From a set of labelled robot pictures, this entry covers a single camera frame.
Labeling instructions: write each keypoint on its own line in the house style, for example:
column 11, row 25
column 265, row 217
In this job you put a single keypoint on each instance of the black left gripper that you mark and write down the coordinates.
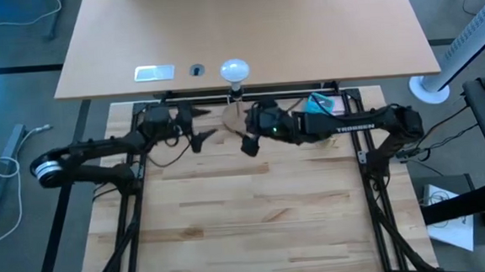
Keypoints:
column 182, row 123

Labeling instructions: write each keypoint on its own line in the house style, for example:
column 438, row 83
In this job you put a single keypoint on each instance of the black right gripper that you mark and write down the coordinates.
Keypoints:
column 275, row 127

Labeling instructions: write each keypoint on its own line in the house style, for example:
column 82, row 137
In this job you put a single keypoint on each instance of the white reflector lightbulb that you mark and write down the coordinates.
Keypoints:
column 234, row 71

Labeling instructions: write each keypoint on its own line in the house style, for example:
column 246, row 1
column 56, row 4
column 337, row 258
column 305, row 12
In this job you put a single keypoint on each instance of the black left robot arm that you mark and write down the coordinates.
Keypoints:
column 100, row 146

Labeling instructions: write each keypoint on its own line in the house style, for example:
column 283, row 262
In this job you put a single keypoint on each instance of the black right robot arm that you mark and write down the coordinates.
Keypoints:
column 351, row 123

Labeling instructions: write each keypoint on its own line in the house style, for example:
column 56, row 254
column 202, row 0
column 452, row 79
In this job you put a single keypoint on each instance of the teal calculator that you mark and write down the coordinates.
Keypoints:
column 322, row 101

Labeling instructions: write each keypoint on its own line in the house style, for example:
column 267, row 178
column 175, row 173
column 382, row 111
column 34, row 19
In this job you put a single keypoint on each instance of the pale pink notepad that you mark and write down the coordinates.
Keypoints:
column 339, row 107

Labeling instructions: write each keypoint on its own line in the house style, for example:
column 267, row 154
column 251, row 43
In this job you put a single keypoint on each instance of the beige wooden desk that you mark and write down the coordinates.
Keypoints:
column 303, row 22

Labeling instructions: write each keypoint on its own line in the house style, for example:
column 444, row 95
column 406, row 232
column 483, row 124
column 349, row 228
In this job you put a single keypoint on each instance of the grey desk leg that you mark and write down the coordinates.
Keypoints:
column 11, row 146

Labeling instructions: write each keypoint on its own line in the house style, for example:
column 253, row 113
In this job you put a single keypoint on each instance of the black beam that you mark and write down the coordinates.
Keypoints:
column 462, row 207

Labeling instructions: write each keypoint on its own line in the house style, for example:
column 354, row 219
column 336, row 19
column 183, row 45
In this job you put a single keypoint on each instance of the white paper sheet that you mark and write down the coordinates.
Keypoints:
column 455, row 232

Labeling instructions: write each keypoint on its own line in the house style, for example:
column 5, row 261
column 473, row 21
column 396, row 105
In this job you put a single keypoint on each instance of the white tower fan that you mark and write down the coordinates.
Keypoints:
column 468, row 40

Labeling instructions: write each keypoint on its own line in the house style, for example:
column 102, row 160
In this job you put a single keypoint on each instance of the black aluminium table frame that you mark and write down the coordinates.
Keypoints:
column 274, row 96

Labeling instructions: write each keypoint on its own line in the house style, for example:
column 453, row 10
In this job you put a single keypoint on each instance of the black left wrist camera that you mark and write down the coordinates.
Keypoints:
column 157, row 115

